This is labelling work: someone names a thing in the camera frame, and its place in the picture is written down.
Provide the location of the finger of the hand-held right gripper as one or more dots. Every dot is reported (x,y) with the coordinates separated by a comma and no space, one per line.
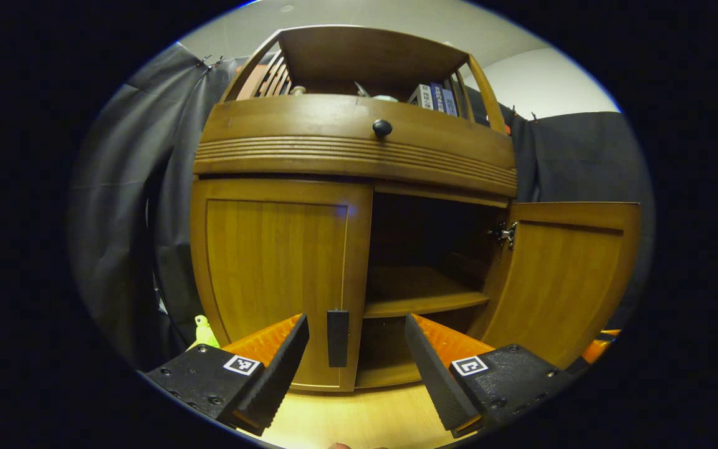
(596,349)

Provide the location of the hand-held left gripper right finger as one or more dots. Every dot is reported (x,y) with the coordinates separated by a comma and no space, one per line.
(437,374)

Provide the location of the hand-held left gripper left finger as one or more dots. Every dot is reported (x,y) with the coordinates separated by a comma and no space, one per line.
(281,374)

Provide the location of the wooden shoe cabinet door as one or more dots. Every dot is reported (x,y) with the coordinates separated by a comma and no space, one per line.
(272,262)
(558,287)

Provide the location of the wooden double-door shoe cabinet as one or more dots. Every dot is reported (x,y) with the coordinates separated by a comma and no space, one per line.
(334,156)

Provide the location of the silver door hinge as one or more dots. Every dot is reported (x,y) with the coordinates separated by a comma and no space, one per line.
(505,234)

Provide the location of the wooden cabinet drawer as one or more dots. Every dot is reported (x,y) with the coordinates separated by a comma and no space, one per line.
(284,118)

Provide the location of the wooden inner shelf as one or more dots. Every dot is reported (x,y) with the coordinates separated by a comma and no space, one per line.
(415,293)

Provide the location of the yellow-green toy figure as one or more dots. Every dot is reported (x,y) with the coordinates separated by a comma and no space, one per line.
(205,333)

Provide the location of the black backdrop cloth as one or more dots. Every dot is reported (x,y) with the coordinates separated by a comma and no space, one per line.
(116,218)

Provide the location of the black round drawer knob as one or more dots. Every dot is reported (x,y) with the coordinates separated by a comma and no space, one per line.
(382,128)

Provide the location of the grey-blue book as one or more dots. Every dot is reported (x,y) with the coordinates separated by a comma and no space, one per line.
(451,103)

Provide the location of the white book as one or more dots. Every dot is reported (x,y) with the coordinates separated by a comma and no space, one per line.
(421,96)

